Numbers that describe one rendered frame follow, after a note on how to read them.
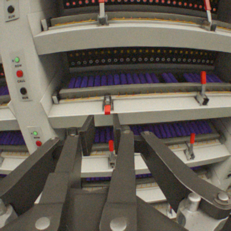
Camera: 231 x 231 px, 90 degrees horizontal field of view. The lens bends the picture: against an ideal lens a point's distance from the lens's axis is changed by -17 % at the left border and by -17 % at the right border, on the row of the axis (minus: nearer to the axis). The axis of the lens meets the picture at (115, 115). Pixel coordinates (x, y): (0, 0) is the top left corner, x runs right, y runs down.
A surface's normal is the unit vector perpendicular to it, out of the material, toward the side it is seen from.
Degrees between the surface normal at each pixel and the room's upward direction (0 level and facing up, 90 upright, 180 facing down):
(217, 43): 111
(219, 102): 21
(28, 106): 90
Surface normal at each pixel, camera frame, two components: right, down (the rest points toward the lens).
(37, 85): 0.04, 0.40
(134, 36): 0.06, 0.70
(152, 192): -0.03, -0.71
